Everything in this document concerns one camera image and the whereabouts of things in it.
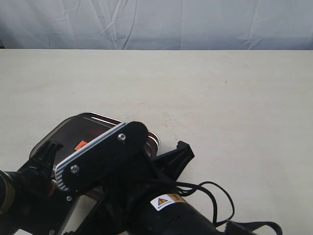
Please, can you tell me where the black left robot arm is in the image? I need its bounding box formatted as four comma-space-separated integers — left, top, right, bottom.
0, 141, 76, 235

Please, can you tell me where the dark transparent lunch box lid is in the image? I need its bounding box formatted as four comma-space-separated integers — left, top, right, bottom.
29, 113, 159, 221

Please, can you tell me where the steel two-compartment lunch box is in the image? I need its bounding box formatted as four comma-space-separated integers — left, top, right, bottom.
73, 112, 160, 157

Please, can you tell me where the blue-grey backdrop cloth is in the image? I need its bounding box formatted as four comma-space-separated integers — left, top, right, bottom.
0, 0, 313, 50

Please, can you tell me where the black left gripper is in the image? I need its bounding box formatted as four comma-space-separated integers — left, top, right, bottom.
17, 141, 73, 235

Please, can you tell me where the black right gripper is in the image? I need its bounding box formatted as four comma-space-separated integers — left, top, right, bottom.
76, 141, 195, 235

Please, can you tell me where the black and grey right robot arm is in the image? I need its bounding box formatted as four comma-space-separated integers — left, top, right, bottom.
63, 141, 218, 235

